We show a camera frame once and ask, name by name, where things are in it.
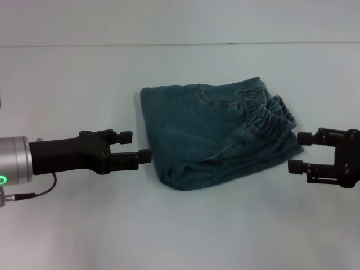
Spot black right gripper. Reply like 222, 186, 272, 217
287, 127, 360, 190

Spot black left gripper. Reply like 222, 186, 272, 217
28, 128, 153, 176

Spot blue denim shorts with print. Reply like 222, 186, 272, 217
139, 76, 305, 192

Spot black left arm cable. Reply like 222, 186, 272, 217
5, 172, 59, 201

